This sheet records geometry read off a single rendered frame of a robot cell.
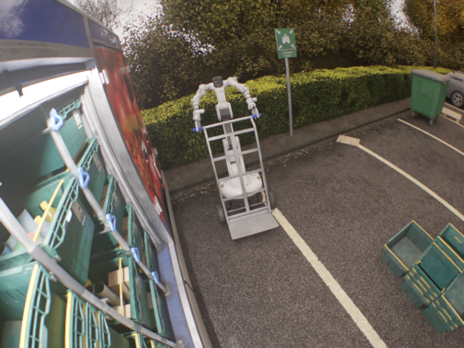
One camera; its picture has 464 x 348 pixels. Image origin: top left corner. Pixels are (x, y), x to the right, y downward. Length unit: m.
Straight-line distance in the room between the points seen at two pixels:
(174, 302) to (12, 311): 1.07
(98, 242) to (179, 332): 0.76
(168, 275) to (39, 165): 1.19
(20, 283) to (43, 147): 0.58
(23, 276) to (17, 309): 0.27
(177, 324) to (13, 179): 1.29
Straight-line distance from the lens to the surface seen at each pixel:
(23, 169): 1.17
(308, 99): 4.73
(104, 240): 1.29
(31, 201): 1.11
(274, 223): 2.50
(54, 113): 0.91
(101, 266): 1.32
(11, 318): 1.09
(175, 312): 1.57
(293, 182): 3.25
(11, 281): 0.76
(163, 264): 1.79
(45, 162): 1.08
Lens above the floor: 2.02
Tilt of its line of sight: 35 degrees down
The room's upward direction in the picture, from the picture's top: 11 degrees counter-clockwise
